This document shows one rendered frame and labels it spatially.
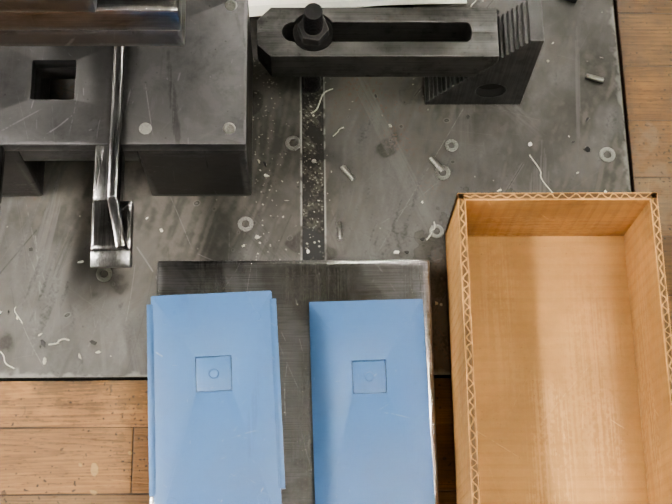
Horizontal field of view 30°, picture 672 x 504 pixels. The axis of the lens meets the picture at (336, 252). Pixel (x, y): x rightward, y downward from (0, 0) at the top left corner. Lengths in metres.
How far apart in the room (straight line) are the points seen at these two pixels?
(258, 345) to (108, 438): 0.12
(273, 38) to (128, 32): 0.18
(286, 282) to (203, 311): 0.07
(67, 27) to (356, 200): 0.27
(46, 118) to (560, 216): 0.32
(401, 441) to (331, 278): 0.11
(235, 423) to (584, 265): 0.25
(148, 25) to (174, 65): 0.15
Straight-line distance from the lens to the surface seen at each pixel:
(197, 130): 0.75
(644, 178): 0.85
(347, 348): 0.76
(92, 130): 0.75
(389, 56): 0.78
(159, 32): 0.62
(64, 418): 0.79
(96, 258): 0.73
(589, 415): 0.79
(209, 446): 0.71
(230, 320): 0.73
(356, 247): 0.81
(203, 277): 0.78
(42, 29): 0.63
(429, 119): 0.84
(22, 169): 0.79
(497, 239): 0.81
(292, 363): 0.76
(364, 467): 0.75
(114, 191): 0.73
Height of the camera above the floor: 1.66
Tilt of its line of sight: 71 degrees down
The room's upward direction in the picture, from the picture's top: 4 degrees clockwise
